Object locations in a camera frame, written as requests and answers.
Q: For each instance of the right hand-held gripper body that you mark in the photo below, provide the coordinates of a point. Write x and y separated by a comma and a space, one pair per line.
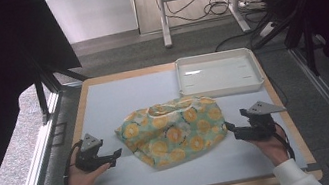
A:
261, 125

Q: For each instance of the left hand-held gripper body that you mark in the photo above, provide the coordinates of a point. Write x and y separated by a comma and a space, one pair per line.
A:
90, 156

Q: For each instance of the yellow floral cloth bag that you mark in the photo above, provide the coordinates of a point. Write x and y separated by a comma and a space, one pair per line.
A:
172, 131

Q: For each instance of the person's right hand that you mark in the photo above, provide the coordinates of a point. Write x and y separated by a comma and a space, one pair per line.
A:
273, 148

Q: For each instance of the person's left hand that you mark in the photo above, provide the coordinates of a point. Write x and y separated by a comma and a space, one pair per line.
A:
81, 182

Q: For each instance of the white plastic tray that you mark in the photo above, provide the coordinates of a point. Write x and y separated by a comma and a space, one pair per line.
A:
218, 75

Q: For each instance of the pale blue table mat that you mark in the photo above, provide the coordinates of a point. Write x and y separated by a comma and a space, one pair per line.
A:
112, 97

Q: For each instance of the black metal stand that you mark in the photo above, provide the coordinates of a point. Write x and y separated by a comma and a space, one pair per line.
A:
47, 80
304, 21

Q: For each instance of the white power strip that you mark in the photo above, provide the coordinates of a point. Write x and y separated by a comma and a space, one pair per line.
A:
267, 29

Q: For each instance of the black corner bracket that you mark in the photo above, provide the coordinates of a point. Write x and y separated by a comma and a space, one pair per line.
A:
313, 167

